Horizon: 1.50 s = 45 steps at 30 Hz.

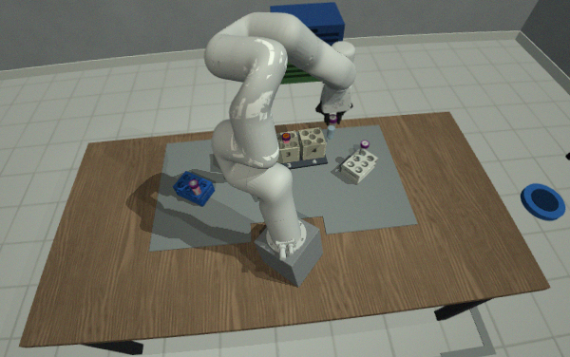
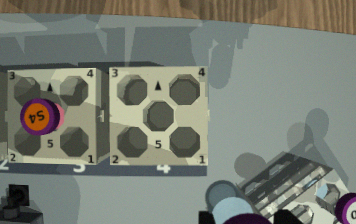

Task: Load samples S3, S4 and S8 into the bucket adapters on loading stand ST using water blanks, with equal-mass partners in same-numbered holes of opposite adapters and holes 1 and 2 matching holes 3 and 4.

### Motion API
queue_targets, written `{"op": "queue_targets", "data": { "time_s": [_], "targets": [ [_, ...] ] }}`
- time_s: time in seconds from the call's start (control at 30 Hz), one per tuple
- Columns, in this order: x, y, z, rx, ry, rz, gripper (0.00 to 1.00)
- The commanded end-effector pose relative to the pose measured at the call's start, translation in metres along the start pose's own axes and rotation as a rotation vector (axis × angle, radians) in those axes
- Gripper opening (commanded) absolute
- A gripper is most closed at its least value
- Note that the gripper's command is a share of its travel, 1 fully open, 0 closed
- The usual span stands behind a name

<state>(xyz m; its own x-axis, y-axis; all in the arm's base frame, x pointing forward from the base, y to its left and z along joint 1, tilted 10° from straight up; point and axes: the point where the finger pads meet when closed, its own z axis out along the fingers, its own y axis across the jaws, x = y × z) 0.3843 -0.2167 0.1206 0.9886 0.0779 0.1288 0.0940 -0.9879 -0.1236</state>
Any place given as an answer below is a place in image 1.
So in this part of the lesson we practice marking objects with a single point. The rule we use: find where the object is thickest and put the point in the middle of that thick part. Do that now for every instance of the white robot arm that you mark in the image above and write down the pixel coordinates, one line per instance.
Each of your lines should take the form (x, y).
(234, 53)

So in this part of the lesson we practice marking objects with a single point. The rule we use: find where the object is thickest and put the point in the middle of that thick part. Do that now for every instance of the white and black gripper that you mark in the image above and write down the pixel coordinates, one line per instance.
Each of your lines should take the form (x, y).
(332, 101)

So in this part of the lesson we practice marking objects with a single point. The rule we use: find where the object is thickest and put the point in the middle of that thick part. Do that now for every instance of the grey bench mat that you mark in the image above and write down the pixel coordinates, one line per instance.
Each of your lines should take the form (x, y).
(378, 201)

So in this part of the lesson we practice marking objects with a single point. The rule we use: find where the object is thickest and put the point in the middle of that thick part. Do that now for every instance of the blue tube rack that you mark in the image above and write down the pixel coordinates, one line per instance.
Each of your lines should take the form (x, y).
(183, 183)

